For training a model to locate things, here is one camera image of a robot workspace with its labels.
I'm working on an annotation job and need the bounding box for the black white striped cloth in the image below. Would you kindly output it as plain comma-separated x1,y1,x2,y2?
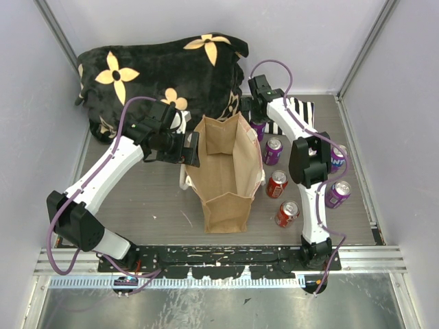
265,97,315,141

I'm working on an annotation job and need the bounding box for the black floral plush blanket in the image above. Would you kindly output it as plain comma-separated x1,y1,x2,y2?
75,33,249,144

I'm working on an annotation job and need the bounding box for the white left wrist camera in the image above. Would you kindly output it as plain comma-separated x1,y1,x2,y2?
170,110,191,134

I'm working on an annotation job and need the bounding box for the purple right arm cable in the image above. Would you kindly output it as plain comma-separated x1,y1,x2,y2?
248,60,351,298

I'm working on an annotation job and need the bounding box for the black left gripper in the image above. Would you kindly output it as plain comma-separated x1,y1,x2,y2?
158,128,200,167

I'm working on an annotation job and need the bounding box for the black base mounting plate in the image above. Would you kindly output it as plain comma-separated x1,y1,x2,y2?
115,245,327,280

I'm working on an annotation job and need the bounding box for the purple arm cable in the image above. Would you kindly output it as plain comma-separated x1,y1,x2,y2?
248,60,351,298
45,96,164,296

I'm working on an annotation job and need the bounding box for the red Coke can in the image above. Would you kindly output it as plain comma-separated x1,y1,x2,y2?
266,170,288,199
274,201,300,228

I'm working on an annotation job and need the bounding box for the purple Fanta can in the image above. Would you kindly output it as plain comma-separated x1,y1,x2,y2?
262,137,283,166
250,121,266,142
331,145,348,173
325,180,351,209

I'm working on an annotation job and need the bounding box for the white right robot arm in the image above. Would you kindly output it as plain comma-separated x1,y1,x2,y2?
248,75,336,270

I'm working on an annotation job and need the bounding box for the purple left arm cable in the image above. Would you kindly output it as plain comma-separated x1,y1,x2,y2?
45,96,164,296

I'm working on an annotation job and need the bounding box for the brown burlap canvas bag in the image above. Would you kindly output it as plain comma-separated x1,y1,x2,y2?
180,113,265,234

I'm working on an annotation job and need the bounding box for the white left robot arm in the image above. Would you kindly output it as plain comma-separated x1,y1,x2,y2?
47,98,200,271

